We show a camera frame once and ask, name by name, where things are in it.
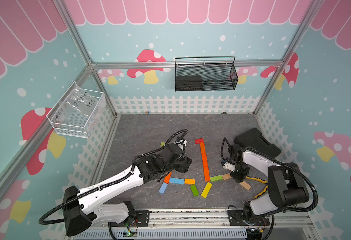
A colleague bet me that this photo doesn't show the tan long block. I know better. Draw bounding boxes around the tan long block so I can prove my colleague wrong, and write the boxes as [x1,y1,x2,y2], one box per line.
[222,174,232,181]

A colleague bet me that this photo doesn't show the blue long block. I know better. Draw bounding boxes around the blue long block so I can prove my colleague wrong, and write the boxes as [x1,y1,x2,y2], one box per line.
[169,178,184,185]

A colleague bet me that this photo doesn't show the small orange-yellow block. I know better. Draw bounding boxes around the small orange-yellow block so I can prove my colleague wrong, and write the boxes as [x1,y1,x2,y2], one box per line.
[184,179,195,185]

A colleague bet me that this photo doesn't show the orange long block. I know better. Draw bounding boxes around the orange long block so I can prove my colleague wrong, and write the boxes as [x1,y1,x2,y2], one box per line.
[164,172,172,184]

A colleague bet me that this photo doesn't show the red block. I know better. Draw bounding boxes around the red block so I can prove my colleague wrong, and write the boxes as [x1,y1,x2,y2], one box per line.
[194,139,204,144]

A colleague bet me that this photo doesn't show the light blue block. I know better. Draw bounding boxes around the light blue block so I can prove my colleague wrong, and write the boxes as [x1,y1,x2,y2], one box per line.
[159,183,168,195]

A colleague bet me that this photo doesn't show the yellow-green wide block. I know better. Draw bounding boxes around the yellow-green wide block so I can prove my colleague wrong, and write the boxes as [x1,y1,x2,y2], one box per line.
[200,182,212,198]

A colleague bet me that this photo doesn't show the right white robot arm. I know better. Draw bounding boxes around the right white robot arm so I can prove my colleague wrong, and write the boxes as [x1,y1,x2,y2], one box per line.
[221,139,319,225]

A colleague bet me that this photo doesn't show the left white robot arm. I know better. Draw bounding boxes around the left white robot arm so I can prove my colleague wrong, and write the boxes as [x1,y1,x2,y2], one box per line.
[39,129,192,237]

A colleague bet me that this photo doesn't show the yellow black pliers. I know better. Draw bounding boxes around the yellow black pliers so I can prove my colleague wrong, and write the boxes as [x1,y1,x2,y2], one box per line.
[245,177,268,200]

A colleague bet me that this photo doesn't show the black plastic tool case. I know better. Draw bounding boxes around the black plastic tool case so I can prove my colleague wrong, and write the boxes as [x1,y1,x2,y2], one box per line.
[234,128,281,158]

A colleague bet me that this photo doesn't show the black box in basket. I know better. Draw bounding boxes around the black box in basket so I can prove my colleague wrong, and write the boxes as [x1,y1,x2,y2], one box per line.
[175,76,203,92]

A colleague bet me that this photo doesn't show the green circuit board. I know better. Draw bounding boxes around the green circuit board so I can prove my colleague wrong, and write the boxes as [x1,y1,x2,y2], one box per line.
[123,230,138,238]

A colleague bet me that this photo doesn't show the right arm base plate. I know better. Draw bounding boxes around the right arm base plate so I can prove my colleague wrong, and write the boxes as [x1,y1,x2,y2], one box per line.
[227,209,270,228]

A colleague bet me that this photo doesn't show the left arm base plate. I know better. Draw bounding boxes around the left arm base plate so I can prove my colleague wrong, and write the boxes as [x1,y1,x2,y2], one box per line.
[113,211,150,227]

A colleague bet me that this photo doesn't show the black wire mesh basket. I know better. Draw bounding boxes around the black wire mesh basket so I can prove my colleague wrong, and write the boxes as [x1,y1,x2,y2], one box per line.
[174,56,238,91]

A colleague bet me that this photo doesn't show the clear plastic wall bin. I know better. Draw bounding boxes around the clear plastic wall bin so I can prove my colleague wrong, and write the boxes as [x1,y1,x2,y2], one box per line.
[47,82,106,139]

